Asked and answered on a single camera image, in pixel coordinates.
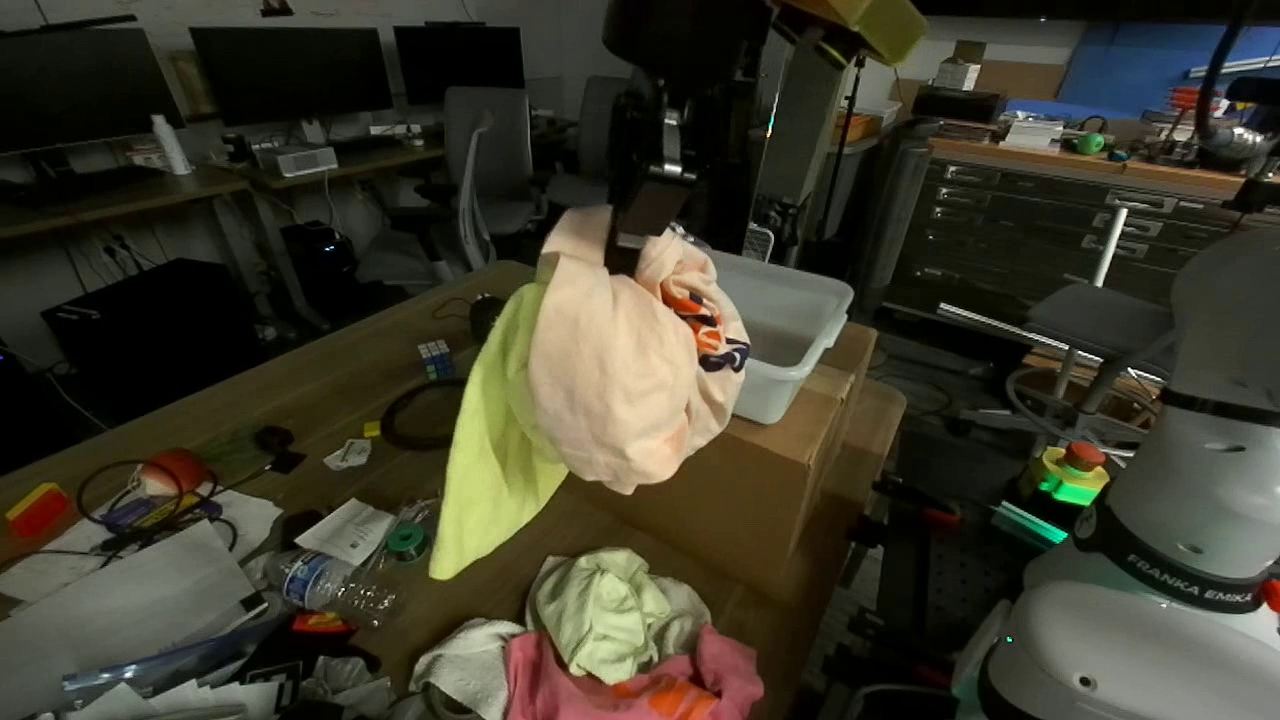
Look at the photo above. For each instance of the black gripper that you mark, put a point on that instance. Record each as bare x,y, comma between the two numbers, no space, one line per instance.
644,202

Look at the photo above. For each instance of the peach cloth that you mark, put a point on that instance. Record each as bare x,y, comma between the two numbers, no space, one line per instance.
614,372

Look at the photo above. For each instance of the lime green cloth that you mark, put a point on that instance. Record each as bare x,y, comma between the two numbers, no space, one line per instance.
500,455

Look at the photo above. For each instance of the pale green cloth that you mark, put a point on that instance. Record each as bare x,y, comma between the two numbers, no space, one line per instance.
614,612

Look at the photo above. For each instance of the pink cloth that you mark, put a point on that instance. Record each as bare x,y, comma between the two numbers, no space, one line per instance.
705,683

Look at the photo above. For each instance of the white cloth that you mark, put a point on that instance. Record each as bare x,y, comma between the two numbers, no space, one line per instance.
465,665

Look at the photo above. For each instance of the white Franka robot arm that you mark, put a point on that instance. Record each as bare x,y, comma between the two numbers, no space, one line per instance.
1173,464

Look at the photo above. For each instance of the small blue box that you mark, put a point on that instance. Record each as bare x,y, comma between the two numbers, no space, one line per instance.
438,362

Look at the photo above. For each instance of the brown cardboard box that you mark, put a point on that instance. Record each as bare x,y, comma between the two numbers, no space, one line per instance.
760,492

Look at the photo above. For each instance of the grey office chair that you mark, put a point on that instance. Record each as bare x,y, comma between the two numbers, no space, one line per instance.
493,163

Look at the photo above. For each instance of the white plastic bin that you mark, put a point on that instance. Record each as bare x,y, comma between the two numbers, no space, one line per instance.
784,322

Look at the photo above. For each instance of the black computer monitor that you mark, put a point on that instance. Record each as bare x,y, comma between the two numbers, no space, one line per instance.
293,75
83,85
460,61

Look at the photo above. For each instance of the white desk device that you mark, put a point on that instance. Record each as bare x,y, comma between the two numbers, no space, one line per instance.
304,163

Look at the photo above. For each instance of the dark screen with text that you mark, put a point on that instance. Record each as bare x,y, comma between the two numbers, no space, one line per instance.
1015,241

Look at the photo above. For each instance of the green tape roll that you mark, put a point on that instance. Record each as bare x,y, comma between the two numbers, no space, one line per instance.
406,538

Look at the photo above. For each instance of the white bottle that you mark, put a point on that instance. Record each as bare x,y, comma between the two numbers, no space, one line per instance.
169,146

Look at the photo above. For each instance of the clear plastic water bottle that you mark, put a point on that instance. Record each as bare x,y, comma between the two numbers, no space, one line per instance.
327,578

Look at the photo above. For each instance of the green and red stop button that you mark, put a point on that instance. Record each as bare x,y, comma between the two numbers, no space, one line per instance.
1071,478

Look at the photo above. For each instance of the white paper sheets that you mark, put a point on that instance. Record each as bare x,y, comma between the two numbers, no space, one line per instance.
120,612

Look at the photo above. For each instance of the red flat object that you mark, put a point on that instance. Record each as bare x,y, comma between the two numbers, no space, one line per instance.
40,513

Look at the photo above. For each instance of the golden wrist camera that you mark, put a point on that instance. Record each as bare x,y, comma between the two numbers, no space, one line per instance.
874,26

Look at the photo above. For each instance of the wooden wall desk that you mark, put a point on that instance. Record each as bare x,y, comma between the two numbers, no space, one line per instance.
120,202

